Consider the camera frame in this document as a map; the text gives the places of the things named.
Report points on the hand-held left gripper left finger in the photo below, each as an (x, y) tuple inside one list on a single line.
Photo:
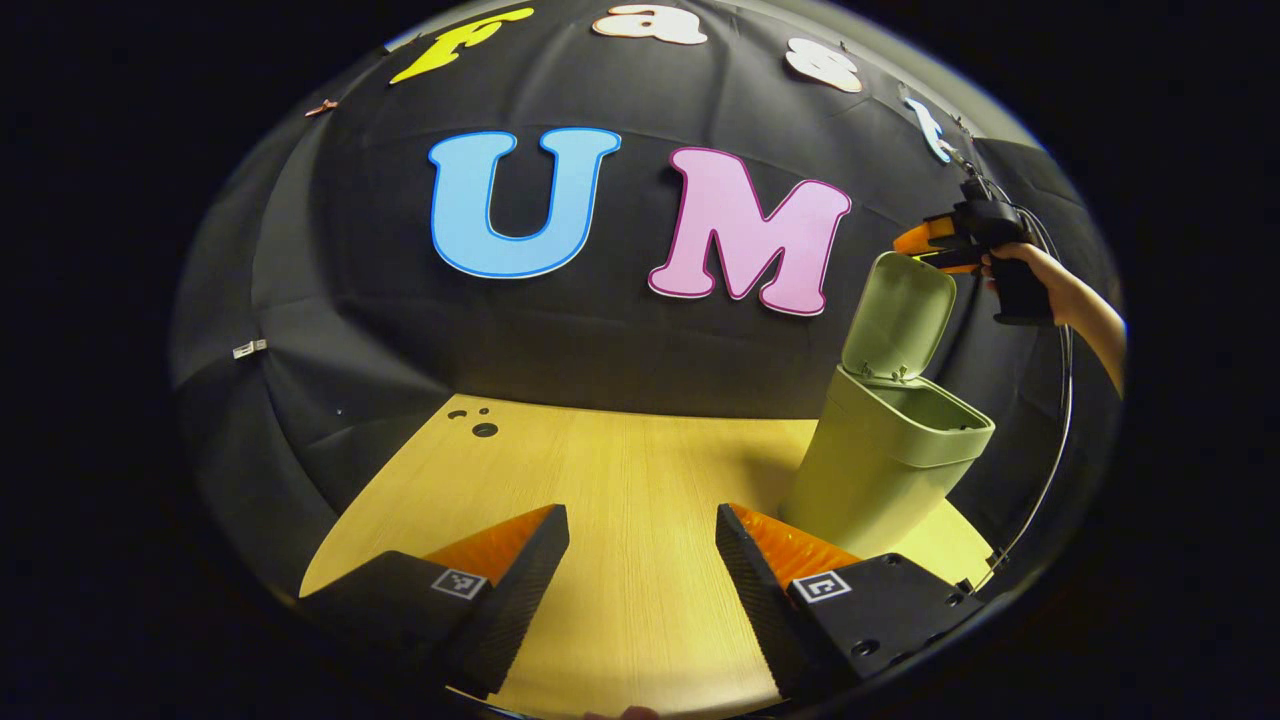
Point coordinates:
[(520, 610)]

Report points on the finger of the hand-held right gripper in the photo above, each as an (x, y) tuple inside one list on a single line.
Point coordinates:
[(920, 236), (955, 262)]

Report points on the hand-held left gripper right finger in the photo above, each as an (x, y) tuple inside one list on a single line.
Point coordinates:
[(760, 620)]

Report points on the pale green garbage bin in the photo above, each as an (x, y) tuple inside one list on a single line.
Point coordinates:
[(880, 470)]

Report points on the wooden desktop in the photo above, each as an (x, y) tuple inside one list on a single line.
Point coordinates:
[(620, 480)]

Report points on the black backdrop cloth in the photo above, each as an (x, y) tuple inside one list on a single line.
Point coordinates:
[(620, 330)]

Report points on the silver clip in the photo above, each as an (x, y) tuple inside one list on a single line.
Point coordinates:
[(249, 348)]

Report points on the copper clip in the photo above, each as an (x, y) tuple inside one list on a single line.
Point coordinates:
[(321, 106)]

